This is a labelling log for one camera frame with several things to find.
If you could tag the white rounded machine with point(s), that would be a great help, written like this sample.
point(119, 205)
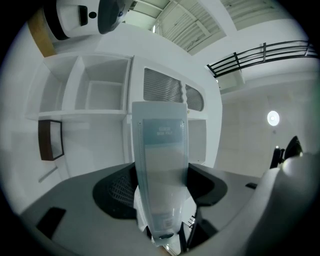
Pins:
point(287, 200)

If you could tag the black device on stand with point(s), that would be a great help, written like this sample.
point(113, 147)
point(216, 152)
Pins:
point(293, 148)

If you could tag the black metal railing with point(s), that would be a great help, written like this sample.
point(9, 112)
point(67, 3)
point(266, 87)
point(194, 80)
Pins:
point(250, 58)

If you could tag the small black desk item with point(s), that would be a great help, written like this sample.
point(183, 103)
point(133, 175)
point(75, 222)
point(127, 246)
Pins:
point(251, 185)

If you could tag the orange wooden column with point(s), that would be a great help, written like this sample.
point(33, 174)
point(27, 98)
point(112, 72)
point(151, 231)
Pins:
point(41, 37)

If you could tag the black flat pad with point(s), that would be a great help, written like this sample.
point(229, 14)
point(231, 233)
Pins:
point(51, 221)

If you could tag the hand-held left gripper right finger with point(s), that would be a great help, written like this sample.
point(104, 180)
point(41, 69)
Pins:
point(188, 206)

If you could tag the small grey ribbed cabinet panel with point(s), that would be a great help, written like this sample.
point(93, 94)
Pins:
point(195, 98)

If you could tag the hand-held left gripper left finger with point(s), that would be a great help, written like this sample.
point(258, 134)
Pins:
point(139, 212)

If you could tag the large grey ribbed cabinet panel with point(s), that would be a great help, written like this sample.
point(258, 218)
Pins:
point(161, 86)

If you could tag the dark brown wall frame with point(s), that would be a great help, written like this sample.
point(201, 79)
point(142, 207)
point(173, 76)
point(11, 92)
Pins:
point(46, 141)

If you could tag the white wall shelf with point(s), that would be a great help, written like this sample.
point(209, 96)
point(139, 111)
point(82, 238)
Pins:
point(100, 95)

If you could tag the round white wall lamp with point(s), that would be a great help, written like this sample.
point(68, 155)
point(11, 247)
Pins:
point(273, 118)

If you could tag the translucent object pouch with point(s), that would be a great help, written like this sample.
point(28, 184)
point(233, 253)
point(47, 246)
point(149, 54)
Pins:
point(162, 155)

